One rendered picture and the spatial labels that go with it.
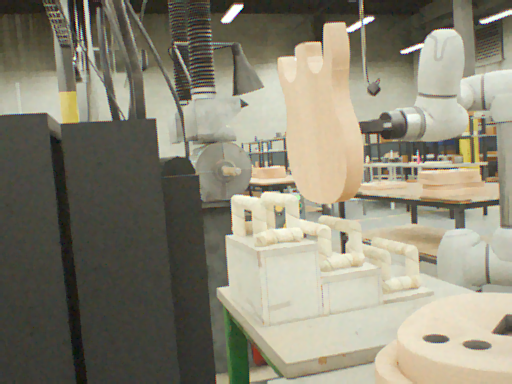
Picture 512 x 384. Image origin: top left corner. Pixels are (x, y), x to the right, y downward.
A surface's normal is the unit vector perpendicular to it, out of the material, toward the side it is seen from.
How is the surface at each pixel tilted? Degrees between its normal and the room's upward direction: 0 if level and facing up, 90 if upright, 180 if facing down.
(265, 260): 90
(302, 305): 90
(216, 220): 90
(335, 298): 90
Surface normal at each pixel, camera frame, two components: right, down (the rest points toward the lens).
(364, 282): 0.33, 0.05
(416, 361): -0.91, 0.10
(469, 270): -0.43, 0.14
